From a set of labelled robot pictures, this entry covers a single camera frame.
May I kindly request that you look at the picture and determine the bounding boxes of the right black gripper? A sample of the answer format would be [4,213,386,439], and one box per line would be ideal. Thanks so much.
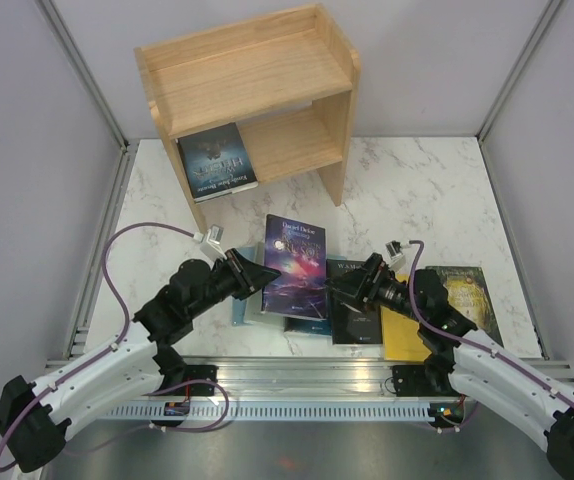
[323,252,426,324]

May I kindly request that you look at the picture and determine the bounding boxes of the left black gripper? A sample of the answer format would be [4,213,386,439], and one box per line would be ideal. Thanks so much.
[188,247,280,318]

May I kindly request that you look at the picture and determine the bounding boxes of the Robinson Crusoe purple book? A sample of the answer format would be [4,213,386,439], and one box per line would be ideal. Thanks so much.
[261,214,327,321]

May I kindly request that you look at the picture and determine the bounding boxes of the Wuthering Heights dark blue book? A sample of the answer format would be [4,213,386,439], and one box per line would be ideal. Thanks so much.
[177,123,258,203]

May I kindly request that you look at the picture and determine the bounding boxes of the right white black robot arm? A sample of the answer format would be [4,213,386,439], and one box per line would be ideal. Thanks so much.
[326,253,574,479]

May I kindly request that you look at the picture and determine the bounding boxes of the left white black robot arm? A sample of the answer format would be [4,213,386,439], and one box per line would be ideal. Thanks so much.
[0,249,281,473]

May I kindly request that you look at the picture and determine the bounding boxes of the grey white book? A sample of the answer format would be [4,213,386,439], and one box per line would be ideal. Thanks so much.
[243,242,264,326]

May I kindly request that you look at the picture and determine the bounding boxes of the light blue book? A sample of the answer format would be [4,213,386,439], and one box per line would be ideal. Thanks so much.
[231,299,247,327]

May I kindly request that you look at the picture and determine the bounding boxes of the black Moon and Sixpence book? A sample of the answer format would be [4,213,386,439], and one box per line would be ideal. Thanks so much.
[326,259,382,346]

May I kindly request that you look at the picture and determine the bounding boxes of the teal sea cover book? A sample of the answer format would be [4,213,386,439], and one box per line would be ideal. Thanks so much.
[284,317,332,337]

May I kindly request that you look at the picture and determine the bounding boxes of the yellow book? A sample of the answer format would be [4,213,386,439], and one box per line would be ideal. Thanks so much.
[381,272,433,363]

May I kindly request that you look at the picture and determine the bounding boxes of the green gold fantasy book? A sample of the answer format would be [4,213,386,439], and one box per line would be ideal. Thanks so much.
[428,266,503,345]

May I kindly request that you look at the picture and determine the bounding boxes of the wooden two-tier shelf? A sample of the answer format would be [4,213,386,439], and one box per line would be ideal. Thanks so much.
[134,4,361,232]

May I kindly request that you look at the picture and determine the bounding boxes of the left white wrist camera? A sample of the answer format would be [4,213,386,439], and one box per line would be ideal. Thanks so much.
[193,225,225,261]

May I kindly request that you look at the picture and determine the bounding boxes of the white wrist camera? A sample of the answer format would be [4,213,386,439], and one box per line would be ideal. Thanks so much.
[193,225,225,261]
[385,240,411,270]

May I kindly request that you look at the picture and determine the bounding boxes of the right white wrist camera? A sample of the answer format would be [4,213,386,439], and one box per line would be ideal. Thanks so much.
[385,240,411,270]

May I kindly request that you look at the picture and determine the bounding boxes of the aluminium mounting rail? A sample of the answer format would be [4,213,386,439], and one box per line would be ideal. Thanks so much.
[41,353,574,401]

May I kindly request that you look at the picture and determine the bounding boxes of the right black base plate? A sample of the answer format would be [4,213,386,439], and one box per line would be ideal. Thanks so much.
[390,364,436,397]

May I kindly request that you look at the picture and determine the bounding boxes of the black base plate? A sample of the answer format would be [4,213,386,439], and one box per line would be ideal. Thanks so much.
[390,364,436,397]
[164,365,221,401]

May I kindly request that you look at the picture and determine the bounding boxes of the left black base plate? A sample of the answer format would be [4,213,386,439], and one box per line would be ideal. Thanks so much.
[164,365,221,401]

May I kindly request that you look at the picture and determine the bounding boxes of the white slotted cable duct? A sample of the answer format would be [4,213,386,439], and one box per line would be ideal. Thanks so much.
[104,399,455,422]

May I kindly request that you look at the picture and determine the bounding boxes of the left aluminium frame post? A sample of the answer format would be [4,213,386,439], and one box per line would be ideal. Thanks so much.
[35,0,130,152]

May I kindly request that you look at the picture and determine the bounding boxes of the aluminium frame post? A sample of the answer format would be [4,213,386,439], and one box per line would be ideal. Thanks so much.
[476,0,566,144]
[35,0,130,152]

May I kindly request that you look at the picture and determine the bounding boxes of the right aluminium frame post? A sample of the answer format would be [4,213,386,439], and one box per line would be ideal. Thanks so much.
[476,0,566,144]

